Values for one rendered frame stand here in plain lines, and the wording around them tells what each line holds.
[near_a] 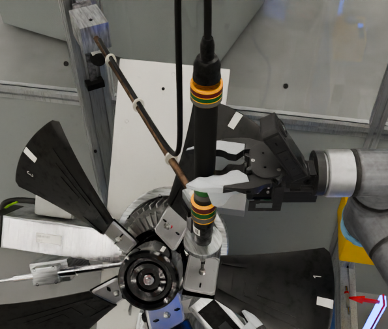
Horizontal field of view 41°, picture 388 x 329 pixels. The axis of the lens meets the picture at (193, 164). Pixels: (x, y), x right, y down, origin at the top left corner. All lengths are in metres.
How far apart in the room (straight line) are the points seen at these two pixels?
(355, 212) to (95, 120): 0.92
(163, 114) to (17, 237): 0.44
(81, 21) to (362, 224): 0.78
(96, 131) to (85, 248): 0.53
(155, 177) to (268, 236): 0.96
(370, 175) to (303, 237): 1.31
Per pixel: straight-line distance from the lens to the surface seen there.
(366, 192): 0.84
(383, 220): 0.89
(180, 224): 1.01
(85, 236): 1.19
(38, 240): 1.24
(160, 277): 1.00
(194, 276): 1.04
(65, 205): 1.11
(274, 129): 0.73
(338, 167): 0.81
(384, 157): 0.84
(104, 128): 1.62
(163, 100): 1.23
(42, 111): 1.86
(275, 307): 1.03
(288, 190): 0.83
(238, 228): 2.10
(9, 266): 2.60
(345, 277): 1.48
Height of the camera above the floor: 2.08
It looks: 47 degrees down
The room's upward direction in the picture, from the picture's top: straight up
